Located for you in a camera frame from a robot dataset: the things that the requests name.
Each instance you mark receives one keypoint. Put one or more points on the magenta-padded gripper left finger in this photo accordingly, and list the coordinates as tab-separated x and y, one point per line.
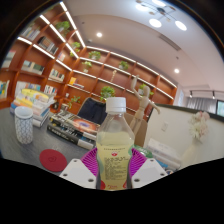
78	173

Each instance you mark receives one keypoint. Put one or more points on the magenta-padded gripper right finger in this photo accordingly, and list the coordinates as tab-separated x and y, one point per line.
148	173

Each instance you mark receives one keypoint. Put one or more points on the clear bottle with yellow drink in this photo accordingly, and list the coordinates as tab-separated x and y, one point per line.
115	140

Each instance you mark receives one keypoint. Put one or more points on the flat round red coaster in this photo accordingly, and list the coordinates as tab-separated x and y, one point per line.
53	160

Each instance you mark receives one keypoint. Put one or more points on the tan chair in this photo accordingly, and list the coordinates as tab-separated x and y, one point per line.
140	133

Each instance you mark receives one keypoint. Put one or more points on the stack of dark books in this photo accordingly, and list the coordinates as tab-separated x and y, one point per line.
73	128

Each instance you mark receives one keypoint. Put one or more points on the tall white vase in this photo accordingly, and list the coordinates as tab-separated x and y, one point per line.
191	153

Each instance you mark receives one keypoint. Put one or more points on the dark office chair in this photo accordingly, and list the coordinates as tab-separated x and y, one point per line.
93	110

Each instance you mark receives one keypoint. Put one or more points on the pink and white flower bouquet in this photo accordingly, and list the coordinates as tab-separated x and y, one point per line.
199	125

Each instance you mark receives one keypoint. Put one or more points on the white mug with grey pattern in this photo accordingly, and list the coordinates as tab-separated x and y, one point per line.
24	126

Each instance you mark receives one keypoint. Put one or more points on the wooden artist mannequin figure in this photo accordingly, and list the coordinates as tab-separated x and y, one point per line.
144	100

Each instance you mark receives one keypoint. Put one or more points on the light grey curtain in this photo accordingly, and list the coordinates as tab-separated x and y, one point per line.
200	105

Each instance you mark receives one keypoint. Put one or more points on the dark framed window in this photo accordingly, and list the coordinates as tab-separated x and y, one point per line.
220	108

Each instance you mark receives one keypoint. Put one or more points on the brown wooden shelf unit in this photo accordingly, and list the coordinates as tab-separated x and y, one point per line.
100	71

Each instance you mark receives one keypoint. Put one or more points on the round recessed ceiling light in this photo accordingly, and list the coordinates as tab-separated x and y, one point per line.
176	71
99	34

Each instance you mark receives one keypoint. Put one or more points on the ceiling lamp with round bulbs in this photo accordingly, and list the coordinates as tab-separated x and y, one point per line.
155	22

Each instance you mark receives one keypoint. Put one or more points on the white wall switch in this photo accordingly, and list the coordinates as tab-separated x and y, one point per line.
164	126

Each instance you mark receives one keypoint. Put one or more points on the black ceiling track rail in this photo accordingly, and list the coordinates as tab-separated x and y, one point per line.
206	93

